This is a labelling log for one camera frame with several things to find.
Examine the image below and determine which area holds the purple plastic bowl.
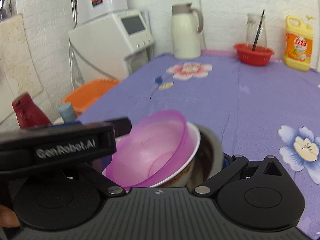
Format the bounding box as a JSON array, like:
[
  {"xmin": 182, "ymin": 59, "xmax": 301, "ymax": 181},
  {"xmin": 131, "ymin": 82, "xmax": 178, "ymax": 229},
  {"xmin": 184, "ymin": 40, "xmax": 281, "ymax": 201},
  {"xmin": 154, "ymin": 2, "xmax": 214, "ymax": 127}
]
[{"xmin": 105, "ymin": 109, "xmax": 195, "ymax": 189}]

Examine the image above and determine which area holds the red plastic colander basket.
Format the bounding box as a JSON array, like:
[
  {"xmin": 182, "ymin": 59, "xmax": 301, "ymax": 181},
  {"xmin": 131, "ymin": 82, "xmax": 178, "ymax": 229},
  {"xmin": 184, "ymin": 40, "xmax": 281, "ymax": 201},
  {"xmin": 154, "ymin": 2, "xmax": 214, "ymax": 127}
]
[{"xmin": 233, "ymin": 43, "xmax": 274, "ymax": 67}]

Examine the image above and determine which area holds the orange plastic basin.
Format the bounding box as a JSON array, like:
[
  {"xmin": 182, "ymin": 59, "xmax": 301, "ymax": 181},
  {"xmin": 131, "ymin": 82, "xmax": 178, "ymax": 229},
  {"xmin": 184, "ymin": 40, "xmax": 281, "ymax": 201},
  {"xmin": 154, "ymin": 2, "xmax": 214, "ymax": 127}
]
[{"xmin": 62, "ymin": 79, "xmax": 121, "ymax": 116}]

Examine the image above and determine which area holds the clear glass pitcher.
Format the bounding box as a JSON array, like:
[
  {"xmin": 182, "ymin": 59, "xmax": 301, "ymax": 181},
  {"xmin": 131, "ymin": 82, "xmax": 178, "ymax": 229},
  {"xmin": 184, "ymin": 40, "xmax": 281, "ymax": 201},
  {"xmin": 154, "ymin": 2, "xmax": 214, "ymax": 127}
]
[{"xmin": 246, "ymin": 13, "xmax": 267, "ymax": 48}]

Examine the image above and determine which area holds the white water dispenser with screen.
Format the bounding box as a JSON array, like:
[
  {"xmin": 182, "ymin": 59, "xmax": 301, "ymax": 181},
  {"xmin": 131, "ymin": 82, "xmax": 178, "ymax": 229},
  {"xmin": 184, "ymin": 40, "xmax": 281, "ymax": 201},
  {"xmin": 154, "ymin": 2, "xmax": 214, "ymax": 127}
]
[{"xmin": 69, "ymin": 10, "xmax": 155, "ymax": 82}]

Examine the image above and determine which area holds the white ceramic bowl red pattern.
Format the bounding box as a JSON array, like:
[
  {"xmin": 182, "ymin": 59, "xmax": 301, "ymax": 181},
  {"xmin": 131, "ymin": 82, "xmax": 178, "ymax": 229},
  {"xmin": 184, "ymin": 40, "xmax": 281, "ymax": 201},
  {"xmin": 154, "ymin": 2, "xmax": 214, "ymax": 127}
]
[{"xmin": 101, "ymin": 121, "xmax": 201, "ymax": 189}]

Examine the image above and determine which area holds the black stirring stick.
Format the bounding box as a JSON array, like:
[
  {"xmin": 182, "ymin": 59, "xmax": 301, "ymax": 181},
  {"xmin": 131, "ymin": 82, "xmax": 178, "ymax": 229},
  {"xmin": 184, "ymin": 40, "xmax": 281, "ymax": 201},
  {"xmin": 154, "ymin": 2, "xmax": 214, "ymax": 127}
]
[{"xmin": 252, "ymin": 9, "xmax": 265, "ymax": 51}]

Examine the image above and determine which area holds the stainless steel bowl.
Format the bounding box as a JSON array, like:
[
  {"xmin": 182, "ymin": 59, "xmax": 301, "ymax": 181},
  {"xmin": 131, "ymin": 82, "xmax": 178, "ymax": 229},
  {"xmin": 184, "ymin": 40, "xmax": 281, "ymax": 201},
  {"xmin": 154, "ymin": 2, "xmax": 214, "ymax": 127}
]
[{"xmin": 187, "ymin": 124, "xmax": 224, "ymax": 191}]

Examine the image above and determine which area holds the light blue capped bottle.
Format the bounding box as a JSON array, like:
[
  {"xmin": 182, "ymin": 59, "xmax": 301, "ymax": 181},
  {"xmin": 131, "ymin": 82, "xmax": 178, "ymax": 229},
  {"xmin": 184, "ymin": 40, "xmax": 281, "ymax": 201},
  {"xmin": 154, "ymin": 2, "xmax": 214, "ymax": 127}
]
[{"xmin": 57, "ymin": 102, "xmax": 77, "ymax": 123}]

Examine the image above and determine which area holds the purple floral tablecloth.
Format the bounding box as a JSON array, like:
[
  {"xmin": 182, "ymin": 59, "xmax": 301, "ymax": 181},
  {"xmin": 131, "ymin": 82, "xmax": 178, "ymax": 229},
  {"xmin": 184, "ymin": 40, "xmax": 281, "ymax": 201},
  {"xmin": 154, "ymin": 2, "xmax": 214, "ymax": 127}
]
[{"xmin": 80, "ymin": 54, "xmax": 319, "ymax": 239}]

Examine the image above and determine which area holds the person's left hand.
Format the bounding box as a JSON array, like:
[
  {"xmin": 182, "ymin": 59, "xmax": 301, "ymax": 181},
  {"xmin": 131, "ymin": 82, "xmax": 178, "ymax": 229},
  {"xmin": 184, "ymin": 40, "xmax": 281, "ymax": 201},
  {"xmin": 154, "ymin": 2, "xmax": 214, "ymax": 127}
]
[{"xmin": 0, "ymin": 205, "xmax": 20, "ymax": 228}]

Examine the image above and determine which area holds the yellow dish soap jug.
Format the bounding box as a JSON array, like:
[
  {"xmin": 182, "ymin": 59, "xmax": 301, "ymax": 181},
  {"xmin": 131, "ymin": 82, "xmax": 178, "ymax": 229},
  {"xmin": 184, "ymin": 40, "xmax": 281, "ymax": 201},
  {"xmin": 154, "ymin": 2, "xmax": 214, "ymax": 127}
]
[{"xmin": 283, "ymin": 15, "xmax": 315, "ymax": 72}]

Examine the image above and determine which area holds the white thermos jug grey lid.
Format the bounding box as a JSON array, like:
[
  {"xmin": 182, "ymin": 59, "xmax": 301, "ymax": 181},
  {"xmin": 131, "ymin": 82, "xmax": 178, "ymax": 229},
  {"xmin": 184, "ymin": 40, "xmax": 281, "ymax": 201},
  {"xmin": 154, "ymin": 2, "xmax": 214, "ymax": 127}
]
[{"xmin": 171, "ymin": 3, "xmax": 204, "ymax": 59}]

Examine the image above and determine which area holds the red bottle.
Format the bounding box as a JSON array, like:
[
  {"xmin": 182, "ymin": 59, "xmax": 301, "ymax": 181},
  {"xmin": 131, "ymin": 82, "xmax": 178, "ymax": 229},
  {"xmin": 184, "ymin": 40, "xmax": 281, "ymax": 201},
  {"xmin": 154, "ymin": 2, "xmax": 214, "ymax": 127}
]
[{"xmin": 12, "ymin": 92, "xmax": 52, "ymax": 129}]

